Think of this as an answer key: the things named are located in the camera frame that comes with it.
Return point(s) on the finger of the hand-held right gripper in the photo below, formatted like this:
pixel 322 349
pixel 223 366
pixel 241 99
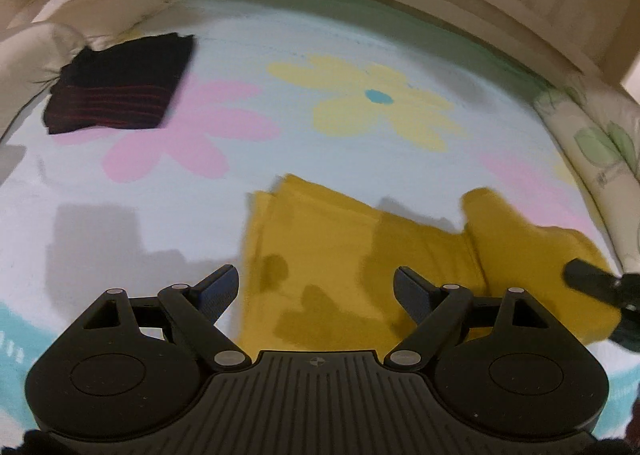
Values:
pixel 592 280
pixel 629 332

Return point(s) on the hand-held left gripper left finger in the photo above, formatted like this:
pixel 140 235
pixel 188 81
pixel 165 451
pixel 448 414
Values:
pixel 223 287

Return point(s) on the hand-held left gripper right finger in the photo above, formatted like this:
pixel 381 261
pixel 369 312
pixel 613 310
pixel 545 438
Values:
pixel 411 292

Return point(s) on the yellow pants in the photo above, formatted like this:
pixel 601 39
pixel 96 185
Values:
pixel 350 260

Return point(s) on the leaf-print white pillow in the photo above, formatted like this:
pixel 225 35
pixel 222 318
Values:
pixel 595 145

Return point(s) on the floral printed blanket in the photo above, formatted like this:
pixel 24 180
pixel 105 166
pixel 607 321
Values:
pixel 350 95

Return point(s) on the black red-striped folded cloth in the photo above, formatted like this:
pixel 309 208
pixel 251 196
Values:
pixel 117 85

